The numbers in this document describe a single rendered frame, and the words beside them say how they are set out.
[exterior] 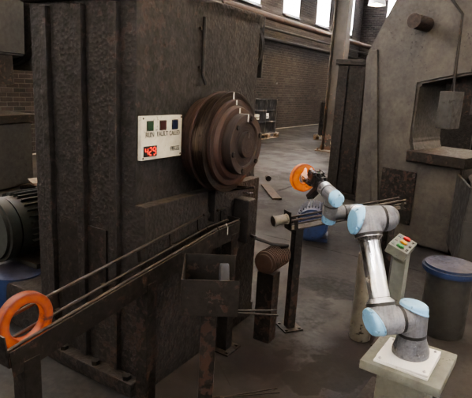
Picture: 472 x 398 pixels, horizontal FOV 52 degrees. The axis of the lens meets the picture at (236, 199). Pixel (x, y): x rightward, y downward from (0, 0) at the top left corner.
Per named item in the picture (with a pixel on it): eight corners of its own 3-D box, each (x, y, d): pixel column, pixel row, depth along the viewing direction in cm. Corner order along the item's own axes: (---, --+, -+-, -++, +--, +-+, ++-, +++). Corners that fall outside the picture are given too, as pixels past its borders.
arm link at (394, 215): (412, 204, 206) (358, 199, 253) (388, 205, 203) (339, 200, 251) (413, 231, 206) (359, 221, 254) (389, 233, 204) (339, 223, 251)
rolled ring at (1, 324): (37, 280, 149) (31, 277, 151) (-13, 326, 138) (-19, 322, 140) (62, 318, 160) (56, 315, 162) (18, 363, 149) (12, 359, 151)
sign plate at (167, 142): (137, 160, 197) (137, 115, 193) (177, 154, 219) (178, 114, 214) (141, 161, 196) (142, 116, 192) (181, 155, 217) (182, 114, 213)
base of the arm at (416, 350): (434, 351, 205) (436, 330, 203) (421, 366, 194) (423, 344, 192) (400, 339, 215) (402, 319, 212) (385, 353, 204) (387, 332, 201)
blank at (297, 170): (297, 196, 269) (301, 197, 266) (284, 174, 263) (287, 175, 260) (317, 179, 272) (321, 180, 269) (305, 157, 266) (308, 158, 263)
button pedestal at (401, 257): (368, 347, 268) (383, 242, 254) (380, 330, 288) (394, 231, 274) (398, 357, 260) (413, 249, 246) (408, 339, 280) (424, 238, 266)
